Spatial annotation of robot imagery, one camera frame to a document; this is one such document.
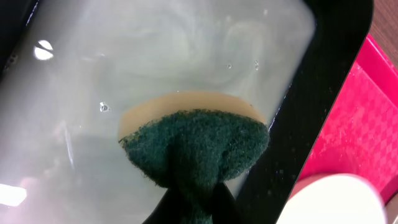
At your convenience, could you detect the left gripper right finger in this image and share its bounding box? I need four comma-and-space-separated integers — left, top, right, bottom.
211, 183, 241, 224

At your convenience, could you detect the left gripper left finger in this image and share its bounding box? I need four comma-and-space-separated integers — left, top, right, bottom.
142, 189, 190, 224

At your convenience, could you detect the green yellow sponge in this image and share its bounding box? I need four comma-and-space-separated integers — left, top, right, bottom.
118, 91, 270, 223

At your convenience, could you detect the red plastic tray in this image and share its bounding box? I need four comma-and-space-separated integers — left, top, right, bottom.
299, 35, 397, 202

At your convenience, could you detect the white front plate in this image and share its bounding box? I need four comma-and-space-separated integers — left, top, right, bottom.
277, 174, 387, 224

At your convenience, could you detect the black water basin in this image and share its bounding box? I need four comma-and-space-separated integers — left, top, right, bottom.
1, 0, 374, 223

